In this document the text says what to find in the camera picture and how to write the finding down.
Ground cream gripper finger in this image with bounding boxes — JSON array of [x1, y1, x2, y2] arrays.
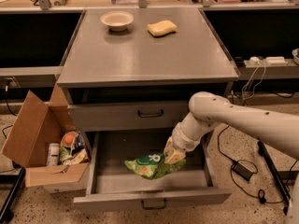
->
[[164, 148, 186, 164], [164, 137, 172, 159]]

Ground green rice chip bag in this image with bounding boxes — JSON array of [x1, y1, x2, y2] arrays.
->
[[124, 153, 186, 180]]

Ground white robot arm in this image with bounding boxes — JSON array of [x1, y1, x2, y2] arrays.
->
[[164, 91, 299, 164]]

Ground open grey middle drawer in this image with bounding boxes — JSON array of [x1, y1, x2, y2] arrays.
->
[[74, 128, 232, 213]]

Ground closed grey top drawer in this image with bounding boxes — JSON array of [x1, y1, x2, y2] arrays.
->
[[68, 101, 189, 132]]

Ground grey drawer cabinet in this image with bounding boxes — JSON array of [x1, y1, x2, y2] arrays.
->
[[57, 7, 240, 213]]

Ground snack bag with orange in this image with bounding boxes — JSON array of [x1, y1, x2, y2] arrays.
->
[[59, 132, 89, 165]]

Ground black power adapter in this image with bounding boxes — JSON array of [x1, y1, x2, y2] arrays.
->
[[232, 162, 253, 181]]

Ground black floor stand bar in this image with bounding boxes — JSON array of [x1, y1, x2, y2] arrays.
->
[[257, 141, 298, 214]]

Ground white spray can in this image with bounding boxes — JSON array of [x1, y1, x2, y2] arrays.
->
[[47, 143, 60, 166]]

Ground yellow sponge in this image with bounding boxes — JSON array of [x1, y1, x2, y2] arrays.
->
[[148, 21, 178, 37]]

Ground white power strip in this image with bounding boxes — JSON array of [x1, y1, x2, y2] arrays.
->
[[248, 56, 288, 67]]

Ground brown cardboard box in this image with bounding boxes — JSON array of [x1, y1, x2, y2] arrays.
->
[[2, 87, 89, 193]]

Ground white paper bowl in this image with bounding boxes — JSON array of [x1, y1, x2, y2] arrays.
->
[[100, 11, 134, 32]]

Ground black left floor bar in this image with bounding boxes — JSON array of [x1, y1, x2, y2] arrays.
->
[[0, 168, 25, 224]]

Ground black power cable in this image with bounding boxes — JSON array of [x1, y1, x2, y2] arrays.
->
[[216, 91, 299, 204]]

